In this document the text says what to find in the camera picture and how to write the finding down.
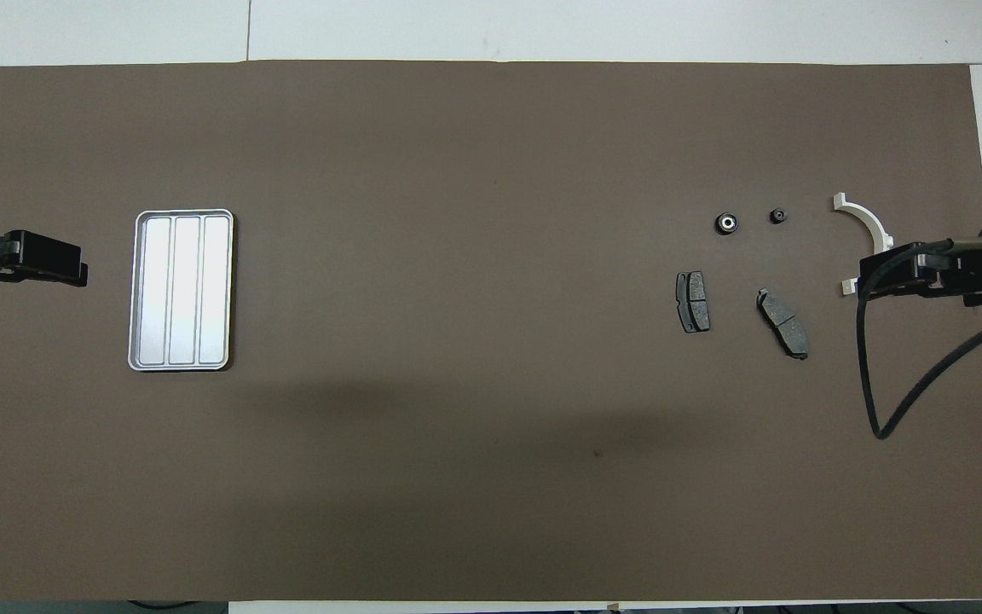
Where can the small black bearing gear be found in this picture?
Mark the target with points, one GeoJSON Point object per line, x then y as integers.
{"type": "Point", "coordinates": [778, 216]}

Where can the large black bearing gear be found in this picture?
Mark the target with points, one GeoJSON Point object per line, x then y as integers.
{"type": "Point", "coordinates": [727, 223]}

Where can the silver metal tray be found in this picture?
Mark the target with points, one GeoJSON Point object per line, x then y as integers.
{"type": "Point", "coordinates": [181, 290]}

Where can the long curved grey brake pad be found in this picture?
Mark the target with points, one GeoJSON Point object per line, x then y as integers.
{"type": "Point", "coordinates": [782, 324]}

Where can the short rectangular grey brake pad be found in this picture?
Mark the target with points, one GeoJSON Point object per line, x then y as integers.
{"type": "Point", "coordinates": [693, 302]}

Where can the brown table mat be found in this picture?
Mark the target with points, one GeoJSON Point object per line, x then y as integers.
{"type": "Point", "coordinates": [457, 426]}

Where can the white curved plastic bracket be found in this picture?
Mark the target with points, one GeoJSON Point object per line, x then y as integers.
{"type": "Point", "coordinates": [870, 217]}

